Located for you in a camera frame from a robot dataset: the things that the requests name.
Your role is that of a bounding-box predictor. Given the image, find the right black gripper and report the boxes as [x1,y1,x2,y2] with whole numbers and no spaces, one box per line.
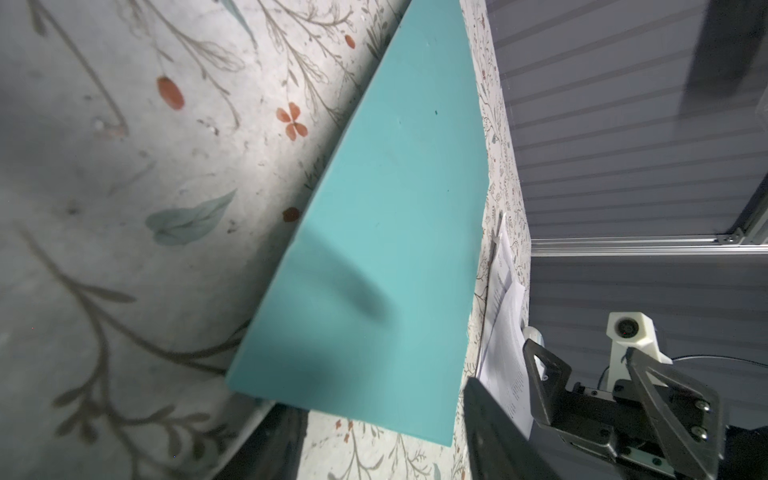
[523,339,767,479]

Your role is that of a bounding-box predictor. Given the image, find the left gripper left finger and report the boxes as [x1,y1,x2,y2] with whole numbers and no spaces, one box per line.
[215,404,308,480]

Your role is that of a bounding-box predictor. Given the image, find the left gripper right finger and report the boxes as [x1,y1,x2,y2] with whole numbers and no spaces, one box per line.
[463,377,560,480]

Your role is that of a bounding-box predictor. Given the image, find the printed English text sheet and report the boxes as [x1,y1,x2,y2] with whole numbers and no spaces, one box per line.
[478,281,534,439]

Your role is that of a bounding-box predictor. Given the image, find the teal paper folder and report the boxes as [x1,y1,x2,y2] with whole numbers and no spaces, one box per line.
[226,1,489,446]

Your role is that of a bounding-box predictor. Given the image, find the bottom white paper sheet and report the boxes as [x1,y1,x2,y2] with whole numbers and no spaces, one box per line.
[483,212,513,337]

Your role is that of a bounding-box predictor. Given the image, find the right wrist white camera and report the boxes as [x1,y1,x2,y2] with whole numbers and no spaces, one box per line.
[605,312,673,391]

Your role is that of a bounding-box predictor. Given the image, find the aluminium frame rails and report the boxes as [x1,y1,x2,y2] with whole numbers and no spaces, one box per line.
[531,180,767,258]

